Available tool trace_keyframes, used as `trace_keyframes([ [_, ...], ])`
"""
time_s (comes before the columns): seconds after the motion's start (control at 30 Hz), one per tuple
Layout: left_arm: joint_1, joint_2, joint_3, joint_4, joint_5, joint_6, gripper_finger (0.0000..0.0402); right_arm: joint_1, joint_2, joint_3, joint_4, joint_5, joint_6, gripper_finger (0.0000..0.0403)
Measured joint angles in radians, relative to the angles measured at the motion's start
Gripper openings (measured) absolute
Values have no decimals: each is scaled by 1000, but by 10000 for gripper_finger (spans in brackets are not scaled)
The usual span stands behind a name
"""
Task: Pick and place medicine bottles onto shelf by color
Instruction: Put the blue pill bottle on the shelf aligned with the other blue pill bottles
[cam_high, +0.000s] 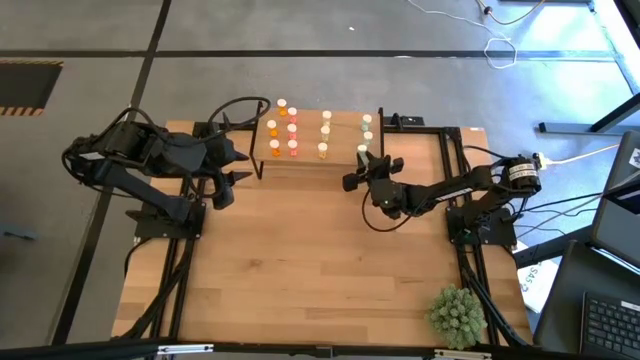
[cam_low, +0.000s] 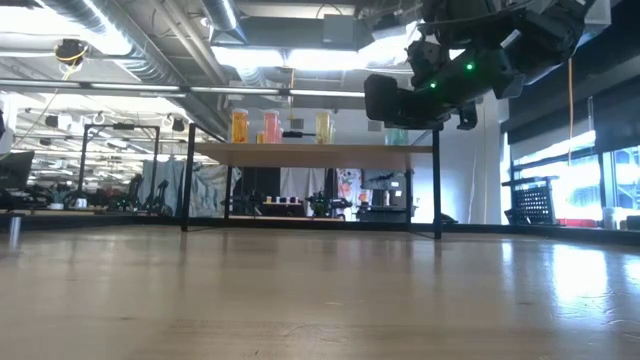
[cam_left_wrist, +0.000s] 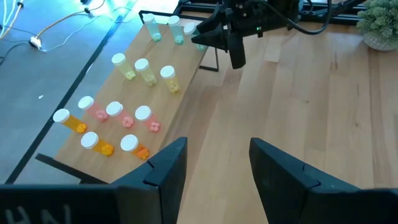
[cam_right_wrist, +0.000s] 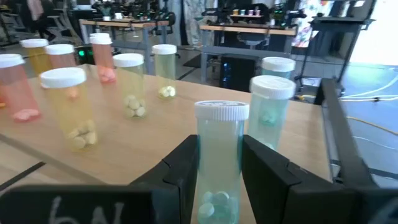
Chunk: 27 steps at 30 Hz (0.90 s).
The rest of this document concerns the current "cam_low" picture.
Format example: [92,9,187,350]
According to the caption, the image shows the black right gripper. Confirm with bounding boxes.
[363,73,479,132]

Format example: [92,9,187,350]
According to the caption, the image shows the teal medicine bottle white cap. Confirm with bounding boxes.
[384,128,410,147]

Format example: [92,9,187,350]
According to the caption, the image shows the orange medicine bottle white cap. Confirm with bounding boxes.
[230,107,250,145]

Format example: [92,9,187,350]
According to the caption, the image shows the wooden shelf black metal legs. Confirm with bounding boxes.
[180,122,444,240]

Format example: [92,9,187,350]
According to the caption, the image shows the dark grey cabinet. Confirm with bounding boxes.
[358,169,419,224]

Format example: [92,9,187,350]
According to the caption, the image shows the white orange patterned banner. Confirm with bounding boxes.
[336,168,369,207]

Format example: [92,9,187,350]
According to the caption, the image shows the black perforated crate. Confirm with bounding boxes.
[501,175,561,226]

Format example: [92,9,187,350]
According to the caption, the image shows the white patterned sheet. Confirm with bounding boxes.
[141,158,242,219]

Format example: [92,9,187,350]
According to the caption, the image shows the long ceiling light bar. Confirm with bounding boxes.
[0,77,366,99]

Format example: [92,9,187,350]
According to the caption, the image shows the black metal rack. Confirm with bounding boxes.
[77,122,161,194]

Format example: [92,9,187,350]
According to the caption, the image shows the black monitor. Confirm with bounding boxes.
[0,149,35,190]

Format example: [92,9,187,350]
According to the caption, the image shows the yellow hanging cord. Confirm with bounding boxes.
[567,57,575,166]

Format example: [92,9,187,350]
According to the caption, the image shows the black ceiling device yellow cable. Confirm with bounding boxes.
[53,38,91,66]

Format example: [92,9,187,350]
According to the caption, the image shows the silver metal post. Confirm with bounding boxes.
[7,214,22,250]

